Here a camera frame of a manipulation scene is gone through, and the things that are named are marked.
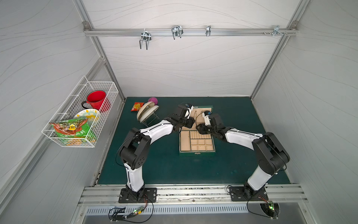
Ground wire plate rack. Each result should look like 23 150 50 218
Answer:
142 112 159 127

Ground green table mat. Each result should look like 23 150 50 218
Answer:
96 96 290 185

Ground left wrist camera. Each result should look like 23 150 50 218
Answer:
184 103 194 119

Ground patterned plate in basket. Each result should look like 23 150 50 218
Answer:
74 109 100 126

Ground right black mount plate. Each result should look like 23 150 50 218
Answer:
226 185 269 202

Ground left black mount plate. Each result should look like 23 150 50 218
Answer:
118 186 157 203

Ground black mount plate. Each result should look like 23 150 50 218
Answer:
226 185 269 202
118 186 157 203

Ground aluminium top rail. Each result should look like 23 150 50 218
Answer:
84 28 299 37

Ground small metal hook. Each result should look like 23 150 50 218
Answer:
206 25 211 37

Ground right base cable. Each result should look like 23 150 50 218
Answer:
226 183 280 219

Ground metal bracket hook right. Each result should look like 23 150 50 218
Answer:
263 26 288 37

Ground metal loop hook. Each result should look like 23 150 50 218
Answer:
171 25 184 40

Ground red snack packet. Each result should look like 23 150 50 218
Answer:
131 102 144 112

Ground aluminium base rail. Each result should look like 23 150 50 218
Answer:
78 184 308 206

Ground red mug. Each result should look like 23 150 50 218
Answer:
81 90 111 112

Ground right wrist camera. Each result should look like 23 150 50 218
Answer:
202 111 212 126

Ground left base cable bundle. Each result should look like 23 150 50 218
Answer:
108 194 155 224

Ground pink ball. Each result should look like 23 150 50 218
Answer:
148 97 158 105

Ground cream plate front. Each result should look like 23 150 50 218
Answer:
139 105 159 123

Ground white wire basket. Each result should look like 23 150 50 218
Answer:
42 77 118 147

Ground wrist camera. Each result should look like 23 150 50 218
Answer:
202 111 212 126
184 103 194 119

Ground metal double hook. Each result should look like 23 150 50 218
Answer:
139 31 152 50

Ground green snack bag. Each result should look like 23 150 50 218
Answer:
49 118 90 138

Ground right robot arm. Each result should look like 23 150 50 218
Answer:
196 113 291 197

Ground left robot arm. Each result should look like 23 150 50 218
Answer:
117 103 194 195

